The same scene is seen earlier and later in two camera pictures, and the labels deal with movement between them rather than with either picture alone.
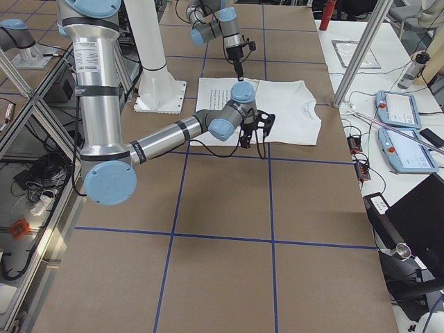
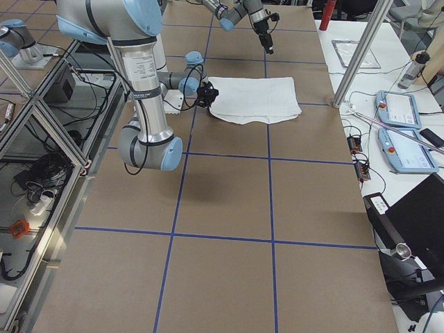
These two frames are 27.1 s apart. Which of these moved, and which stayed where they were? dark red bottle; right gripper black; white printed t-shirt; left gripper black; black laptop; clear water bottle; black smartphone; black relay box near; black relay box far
Moved: left gripper black; right gripper black; white printed t-shirt
Stayed: black relay box near; clear water bottle; dark red bottle; black smartphone; black laptop; black relay box far
